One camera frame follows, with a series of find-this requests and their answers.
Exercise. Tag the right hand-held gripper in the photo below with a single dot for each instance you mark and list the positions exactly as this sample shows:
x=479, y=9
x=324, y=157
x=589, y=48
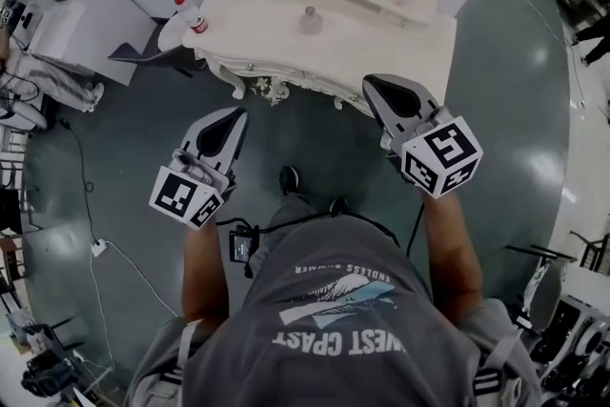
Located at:
x=448, y=143

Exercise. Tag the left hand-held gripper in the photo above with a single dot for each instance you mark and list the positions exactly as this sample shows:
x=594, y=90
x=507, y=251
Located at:
x=174, y=195

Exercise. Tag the person's right forearm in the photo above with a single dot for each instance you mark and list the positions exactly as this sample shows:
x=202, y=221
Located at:
x=448, y=252

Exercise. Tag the person's left forearm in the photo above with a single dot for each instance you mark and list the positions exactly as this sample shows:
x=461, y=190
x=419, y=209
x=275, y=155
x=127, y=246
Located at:
x=205, y=271

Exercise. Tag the cream ornate dressing table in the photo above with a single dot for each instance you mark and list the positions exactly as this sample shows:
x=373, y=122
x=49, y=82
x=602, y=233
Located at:
x=267, y=38

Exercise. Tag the person's left black shoe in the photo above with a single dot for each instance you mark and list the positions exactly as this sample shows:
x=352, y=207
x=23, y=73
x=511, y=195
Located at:
x=289, y=178

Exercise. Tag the person's black shoe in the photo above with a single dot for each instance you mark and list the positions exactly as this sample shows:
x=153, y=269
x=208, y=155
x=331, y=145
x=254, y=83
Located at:
x=338, y=205
x=289, y=178

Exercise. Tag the person's grey trousers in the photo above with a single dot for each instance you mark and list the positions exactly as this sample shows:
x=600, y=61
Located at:
x=290, y=214

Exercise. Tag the black handheld screen device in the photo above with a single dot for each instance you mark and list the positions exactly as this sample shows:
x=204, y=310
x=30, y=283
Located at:
x=240, y=247

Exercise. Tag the white round stool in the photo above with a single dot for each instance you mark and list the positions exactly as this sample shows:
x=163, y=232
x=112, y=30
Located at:
x=170, y=35

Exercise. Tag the person's right black shoe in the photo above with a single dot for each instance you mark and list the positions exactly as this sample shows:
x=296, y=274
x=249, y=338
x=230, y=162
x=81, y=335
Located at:
x=338, y=205

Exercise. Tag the red-capped plastic water bottle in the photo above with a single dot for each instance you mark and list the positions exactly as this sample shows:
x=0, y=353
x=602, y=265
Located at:
x=193, y=18

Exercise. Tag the dark grey floor mat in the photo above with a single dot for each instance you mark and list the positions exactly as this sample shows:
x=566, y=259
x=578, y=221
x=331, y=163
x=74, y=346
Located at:
x=124, y=52

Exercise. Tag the white power strip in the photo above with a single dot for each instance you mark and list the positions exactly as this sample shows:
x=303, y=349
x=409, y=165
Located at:
x=98, y=248

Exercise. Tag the white ornate chair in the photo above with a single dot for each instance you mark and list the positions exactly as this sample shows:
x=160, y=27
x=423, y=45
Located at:
x=548, y=295

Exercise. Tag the black metal chair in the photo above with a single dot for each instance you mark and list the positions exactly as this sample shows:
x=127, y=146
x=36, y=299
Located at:
x=593, y=252

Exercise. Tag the person's grey printed t-shirt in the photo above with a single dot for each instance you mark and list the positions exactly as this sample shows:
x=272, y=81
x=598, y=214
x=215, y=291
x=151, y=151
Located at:
x=333, y=372

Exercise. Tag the black equipment bag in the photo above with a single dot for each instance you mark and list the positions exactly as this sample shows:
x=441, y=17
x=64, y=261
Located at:
x=47, y=362

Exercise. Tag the stack of black white furniture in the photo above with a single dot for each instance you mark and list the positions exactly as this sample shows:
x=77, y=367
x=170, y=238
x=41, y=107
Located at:
x=572, y=348

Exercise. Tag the black metal table frame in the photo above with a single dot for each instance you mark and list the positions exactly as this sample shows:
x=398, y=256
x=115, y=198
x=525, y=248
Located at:
x=538, y=251

